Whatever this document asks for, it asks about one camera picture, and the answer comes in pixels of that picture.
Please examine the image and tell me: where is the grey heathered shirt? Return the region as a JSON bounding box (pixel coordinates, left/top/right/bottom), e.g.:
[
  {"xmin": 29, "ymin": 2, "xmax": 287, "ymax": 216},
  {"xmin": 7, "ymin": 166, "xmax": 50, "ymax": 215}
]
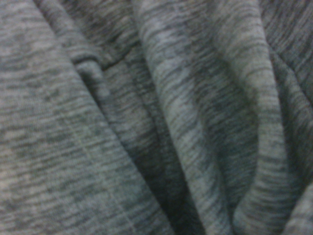
[{"xmin": 0, "ymin": 0, "xmax": 313, "ymax": 235}]

